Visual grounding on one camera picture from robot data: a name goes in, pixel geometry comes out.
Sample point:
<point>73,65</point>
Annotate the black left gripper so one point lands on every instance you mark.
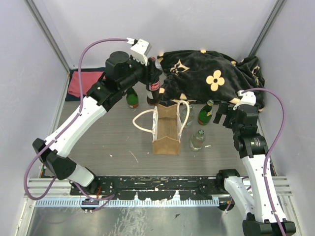
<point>146,69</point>

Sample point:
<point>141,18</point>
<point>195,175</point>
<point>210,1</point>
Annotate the green bottle right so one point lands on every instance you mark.
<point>205,113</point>

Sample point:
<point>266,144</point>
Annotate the clear bottle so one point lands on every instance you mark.
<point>197,140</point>
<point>190,117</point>

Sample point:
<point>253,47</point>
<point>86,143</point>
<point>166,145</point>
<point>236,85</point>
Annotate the cola glass bottle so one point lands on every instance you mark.
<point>153,96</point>

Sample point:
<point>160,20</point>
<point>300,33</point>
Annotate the clear bottle lower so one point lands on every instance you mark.
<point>197,140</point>

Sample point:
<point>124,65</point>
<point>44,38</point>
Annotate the green bottle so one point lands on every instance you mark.
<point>132,98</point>
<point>205,113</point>

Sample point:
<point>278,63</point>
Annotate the green bottle left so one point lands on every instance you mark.
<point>132,98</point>

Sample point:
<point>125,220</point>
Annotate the black floral blanket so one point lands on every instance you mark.
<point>199,76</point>

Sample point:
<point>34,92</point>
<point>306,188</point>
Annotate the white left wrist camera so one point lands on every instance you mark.
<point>139,50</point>

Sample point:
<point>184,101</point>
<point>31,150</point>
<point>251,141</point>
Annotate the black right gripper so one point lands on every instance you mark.
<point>225,108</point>

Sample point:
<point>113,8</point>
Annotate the clear bottle upper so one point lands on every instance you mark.
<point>190,117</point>

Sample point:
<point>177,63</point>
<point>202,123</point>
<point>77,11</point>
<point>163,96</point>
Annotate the brown canvas bag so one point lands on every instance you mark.
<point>166,129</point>

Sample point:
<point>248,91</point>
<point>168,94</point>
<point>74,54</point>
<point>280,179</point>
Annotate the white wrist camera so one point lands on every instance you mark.
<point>139,50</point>
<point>246,98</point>

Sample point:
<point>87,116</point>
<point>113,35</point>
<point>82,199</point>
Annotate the dark blue folded cloth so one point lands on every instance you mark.
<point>72,98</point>

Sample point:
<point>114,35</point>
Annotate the white cable duct strip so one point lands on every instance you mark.
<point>80,202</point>

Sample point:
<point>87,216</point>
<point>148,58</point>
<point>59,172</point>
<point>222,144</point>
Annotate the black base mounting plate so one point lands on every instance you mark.
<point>154,188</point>

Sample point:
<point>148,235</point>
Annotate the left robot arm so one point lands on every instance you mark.
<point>121,72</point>

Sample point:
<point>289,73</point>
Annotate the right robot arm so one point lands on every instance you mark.
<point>261,210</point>

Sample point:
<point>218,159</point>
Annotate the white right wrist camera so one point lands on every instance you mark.
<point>246,98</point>

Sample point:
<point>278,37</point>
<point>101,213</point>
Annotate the red folded cloth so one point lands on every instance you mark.
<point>81,83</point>

